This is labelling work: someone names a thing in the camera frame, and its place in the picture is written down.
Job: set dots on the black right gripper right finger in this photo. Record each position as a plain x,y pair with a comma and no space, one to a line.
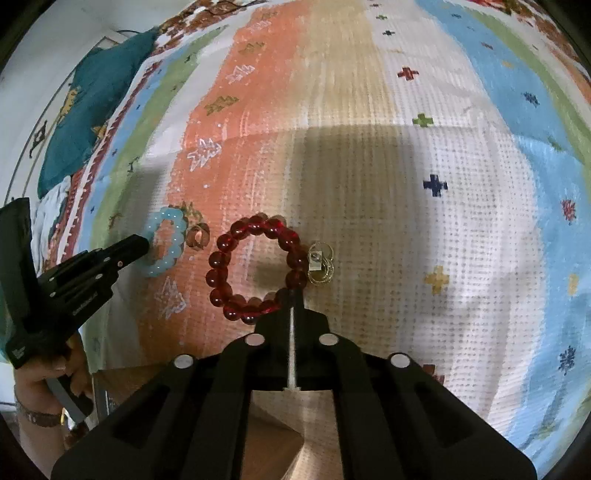
394,420

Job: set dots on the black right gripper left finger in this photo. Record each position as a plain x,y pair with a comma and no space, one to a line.
188,422

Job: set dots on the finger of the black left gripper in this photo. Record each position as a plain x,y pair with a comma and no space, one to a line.
122,253

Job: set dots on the left hand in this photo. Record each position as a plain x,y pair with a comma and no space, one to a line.
31,389

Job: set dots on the wristwatch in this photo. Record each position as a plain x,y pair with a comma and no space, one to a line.
39,417

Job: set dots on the teal pillow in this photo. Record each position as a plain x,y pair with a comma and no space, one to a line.
101,80

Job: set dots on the colourful striped mat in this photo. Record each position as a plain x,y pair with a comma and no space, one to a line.
442,148

